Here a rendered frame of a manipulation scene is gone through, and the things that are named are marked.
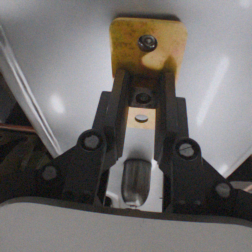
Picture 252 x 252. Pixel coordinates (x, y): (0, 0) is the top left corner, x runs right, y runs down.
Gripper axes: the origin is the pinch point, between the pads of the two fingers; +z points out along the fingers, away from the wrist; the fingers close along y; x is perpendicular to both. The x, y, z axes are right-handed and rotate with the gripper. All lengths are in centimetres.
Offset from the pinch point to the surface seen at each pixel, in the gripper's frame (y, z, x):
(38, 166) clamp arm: -13.4, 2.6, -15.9
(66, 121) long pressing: -6.5, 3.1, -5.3
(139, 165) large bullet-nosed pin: 0.2, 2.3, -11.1
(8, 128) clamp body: -20.5, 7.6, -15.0
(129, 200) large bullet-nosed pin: -0.4, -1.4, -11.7
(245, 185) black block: 16.8, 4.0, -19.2
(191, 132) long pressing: 4.3, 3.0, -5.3
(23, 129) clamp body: -17.4, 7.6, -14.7
